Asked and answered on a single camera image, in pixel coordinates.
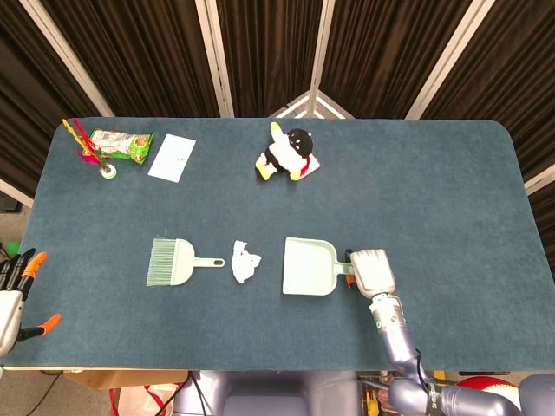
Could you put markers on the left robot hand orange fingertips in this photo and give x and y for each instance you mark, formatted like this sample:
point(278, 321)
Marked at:
point(8, 312)

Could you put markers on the grey robot torso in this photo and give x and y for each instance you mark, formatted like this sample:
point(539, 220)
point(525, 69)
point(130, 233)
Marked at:
point(260, 394)

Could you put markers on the black white penguin plush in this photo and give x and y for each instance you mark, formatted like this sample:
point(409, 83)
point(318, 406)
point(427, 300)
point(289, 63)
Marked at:
point(284, 151)

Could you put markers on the brown pleated folding screen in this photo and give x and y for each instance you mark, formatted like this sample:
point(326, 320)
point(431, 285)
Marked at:
point(269, 52)

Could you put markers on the right robot hand silver back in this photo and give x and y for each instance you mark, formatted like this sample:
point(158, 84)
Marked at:
point(373, 273)

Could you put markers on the mint green hand broom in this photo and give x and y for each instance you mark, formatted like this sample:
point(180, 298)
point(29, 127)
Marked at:
point(180, 264)

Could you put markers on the blue table mat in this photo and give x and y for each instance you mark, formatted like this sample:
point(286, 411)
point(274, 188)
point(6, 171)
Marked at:
point(390, 208)

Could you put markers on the black box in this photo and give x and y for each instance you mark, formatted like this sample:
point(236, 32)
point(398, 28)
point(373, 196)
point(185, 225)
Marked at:
point(11, 203)

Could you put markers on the brown cardboard box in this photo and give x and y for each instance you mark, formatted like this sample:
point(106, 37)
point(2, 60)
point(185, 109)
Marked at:
point(121, 378)

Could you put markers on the green snack bag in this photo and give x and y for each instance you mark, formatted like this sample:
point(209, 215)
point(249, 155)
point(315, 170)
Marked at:
point(123, 145)

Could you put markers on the colourful feather shuttlecock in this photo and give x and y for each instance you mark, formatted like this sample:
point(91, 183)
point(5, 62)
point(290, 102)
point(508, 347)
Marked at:
point(108, 172)

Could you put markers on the red and white ball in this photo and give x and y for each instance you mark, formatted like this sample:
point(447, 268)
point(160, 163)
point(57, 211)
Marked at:
point(490, 385)

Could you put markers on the mint green dustpan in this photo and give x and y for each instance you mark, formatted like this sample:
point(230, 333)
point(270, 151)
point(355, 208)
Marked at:
point(308, 266)

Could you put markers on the white tissue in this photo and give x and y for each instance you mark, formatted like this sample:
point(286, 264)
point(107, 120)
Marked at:
point(243, 266)

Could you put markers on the white red plastic bag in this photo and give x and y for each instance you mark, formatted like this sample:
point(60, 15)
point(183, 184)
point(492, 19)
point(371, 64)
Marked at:
point(139, 401)

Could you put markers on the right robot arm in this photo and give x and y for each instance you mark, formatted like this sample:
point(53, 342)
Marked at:
point(396, 338)

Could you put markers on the green ball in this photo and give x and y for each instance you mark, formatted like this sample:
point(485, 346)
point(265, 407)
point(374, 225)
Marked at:
point(12, 248)

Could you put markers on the white paper envelope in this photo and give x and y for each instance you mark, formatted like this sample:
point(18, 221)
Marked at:
point(172, 158)

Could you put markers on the yellow plastic toy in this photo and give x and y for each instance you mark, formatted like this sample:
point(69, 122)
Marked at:
point(371, 403)

